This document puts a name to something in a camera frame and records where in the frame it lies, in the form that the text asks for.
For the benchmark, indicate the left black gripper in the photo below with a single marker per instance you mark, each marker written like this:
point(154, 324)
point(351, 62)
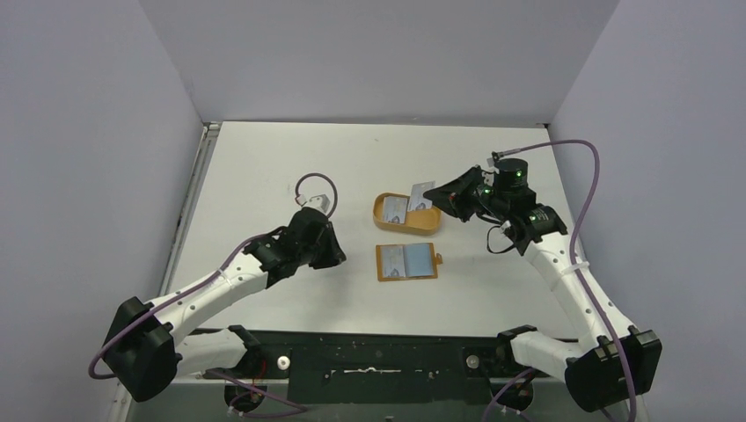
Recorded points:
point(334, 255)

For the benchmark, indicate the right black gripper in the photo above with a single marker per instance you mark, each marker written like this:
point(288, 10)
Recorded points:
point(471, 194)

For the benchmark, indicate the orange plastic tray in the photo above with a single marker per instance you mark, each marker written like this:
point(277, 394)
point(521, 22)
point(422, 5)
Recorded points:
point(422, 222)

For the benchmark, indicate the silver VIP credit card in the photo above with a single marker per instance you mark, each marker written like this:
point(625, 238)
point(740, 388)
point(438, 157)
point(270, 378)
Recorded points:
point(392, 260)

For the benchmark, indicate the orange leather card holder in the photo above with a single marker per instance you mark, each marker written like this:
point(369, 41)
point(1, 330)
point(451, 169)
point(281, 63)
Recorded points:
point(421, 260)

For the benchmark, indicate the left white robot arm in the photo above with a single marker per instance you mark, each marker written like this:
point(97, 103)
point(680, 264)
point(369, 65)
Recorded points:
point(181, 313)

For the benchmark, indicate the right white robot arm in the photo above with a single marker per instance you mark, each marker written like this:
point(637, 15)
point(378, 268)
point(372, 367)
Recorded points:
point(543, 240)

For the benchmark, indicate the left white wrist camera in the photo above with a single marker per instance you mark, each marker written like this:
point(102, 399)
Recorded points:
point(321, 203)

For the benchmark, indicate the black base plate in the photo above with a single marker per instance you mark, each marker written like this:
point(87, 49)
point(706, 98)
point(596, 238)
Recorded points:
point(341, 368)

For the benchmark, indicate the aluminium frame rail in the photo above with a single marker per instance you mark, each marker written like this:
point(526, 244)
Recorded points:
point(147, 366)

